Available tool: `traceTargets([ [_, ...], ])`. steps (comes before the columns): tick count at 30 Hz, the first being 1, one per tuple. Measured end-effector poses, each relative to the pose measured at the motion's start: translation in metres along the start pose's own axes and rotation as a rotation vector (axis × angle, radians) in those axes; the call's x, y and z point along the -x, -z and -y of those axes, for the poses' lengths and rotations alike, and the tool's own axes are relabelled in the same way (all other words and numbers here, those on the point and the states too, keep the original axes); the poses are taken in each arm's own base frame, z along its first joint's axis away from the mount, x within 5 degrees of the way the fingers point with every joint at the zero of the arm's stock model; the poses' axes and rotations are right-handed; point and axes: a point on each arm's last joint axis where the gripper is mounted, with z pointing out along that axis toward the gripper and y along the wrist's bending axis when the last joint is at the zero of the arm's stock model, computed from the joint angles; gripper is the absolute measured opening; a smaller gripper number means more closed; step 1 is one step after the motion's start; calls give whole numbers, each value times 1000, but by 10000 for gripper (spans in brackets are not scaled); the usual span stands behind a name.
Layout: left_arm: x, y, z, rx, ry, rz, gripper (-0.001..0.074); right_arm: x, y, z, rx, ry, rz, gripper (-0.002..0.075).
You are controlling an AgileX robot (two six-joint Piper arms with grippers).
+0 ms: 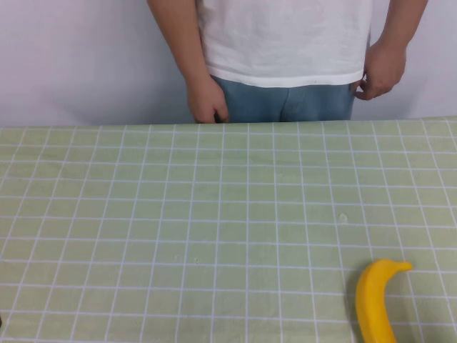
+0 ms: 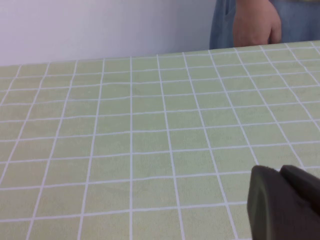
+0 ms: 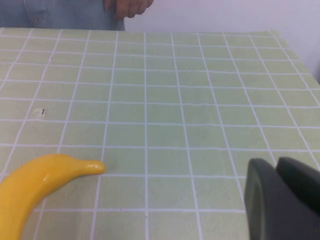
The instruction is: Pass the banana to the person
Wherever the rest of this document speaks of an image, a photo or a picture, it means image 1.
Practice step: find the person's right hand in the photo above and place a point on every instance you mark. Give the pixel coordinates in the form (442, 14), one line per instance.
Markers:
(207, 101)

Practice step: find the person's left hand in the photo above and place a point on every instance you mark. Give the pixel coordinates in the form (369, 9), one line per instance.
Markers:
(385, 69)

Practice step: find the yellow banana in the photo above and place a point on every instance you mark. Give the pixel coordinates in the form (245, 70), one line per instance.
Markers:
(371, 300)

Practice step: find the person's right forearm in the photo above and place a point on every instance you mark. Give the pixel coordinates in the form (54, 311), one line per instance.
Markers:
(178, 35)

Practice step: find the white t-shirt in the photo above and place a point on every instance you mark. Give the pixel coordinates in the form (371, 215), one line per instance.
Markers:
(285, 39)

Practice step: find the green checked tablecloth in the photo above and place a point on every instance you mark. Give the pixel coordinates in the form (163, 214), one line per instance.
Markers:
(200, 228)

